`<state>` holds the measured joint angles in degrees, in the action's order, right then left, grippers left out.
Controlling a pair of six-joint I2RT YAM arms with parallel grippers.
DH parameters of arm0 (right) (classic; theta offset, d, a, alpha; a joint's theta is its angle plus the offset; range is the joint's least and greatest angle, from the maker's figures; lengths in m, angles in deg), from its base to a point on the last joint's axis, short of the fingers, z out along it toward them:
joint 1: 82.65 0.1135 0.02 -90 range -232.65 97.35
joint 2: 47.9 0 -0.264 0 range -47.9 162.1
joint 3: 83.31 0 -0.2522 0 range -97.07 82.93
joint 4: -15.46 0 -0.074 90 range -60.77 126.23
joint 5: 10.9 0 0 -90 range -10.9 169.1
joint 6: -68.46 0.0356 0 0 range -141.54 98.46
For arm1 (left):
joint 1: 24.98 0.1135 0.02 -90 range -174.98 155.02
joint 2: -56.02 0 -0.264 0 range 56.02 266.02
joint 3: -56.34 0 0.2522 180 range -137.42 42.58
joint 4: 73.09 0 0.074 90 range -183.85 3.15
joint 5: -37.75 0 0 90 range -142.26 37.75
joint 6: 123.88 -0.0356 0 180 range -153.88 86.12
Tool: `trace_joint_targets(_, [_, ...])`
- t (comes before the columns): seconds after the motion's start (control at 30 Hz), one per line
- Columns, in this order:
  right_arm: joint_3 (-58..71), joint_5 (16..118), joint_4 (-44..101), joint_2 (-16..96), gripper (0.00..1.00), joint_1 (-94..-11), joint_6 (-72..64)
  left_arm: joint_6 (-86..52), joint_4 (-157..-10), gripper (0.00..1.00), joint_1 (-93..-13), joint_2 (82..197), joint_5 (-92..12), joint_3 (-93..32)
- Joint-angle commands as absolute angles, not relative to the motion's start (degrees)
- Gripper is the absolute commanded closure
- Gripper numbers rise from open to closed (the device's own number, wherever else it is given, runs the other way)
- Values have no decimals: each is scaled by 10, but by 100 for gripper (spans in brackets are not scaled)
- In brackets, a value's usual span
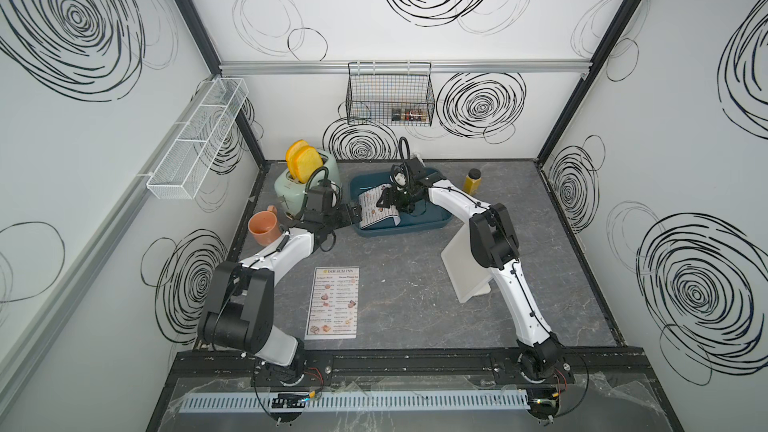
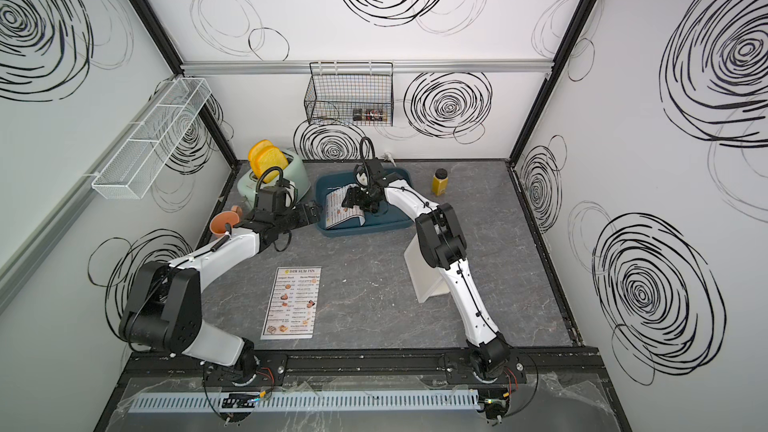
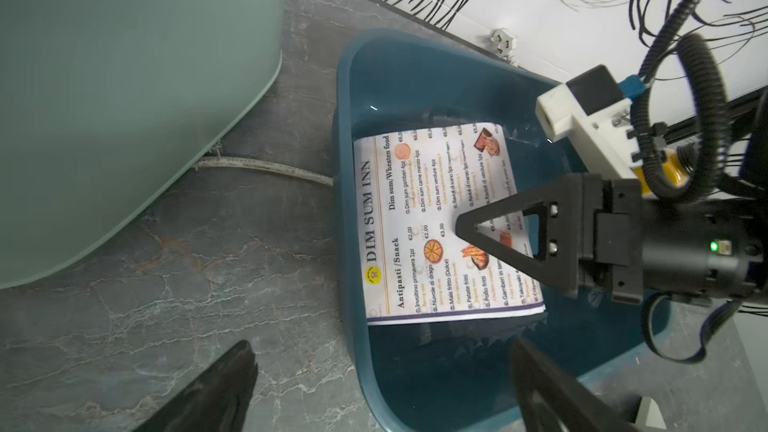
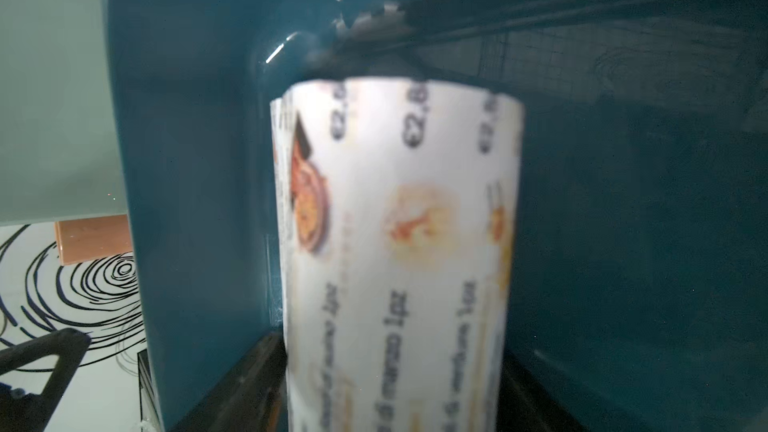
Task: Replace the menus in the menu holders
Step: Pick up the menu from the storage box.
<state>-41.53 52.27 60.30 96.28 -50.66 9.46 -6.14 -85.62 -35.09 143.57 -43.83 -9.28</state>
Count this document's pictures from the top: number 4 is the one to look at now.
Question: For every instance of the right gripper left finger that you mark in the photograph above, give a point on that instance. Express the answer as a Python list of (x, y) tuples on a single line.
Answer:
[(249, 397)]

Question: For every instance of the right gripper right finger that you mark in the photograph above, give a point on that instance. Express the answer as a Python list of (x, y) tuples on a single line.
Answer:
[(524, 405)]

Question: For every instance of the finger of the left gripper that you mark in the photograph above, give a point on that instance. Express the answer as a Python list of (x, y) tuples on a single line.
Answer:
[(35, 376)]

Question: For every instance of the old menu sheet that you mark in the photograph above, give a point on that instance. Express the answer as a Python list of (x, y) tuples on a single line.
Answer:
[(397, 208)]

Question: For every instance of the orange mug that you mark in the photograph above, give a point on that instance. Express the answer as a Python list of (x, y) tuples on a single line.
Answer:
[(82, 240)]

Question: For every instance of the mint green toaster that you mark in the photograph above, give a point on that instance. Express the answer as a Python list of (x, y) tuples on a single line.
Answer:
[(59, 150)]

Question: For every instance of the teal plastic bin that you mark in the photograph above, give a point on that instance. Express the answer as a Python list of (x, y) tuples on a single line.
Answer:
[(638, 289)]

